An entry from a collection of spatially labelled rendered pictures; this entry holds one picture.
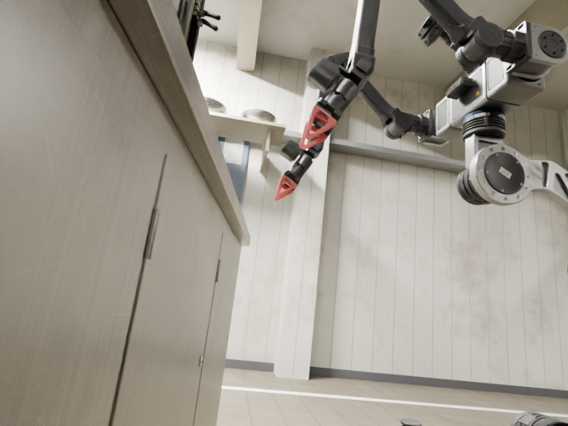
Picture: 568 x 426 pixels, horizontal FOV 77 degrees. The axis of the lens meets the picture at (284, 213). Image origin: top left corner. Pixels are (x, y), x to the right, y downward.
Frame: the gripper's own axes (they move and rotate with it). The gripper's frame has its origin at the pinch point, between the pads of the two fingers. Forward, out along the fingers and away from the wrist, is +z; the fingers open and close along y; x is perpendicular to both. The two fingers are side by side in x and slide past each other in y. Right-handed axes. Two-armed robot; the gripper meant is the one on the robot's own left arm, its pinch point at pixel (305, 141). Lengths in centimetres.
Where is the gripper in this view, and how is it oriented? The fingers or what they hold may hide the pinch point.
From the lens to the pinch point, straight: 88.9
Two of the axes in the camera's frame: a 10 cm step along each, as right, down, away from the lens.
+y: 1.5, -2.2, -9.6
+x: 8.0, 6.0, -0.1
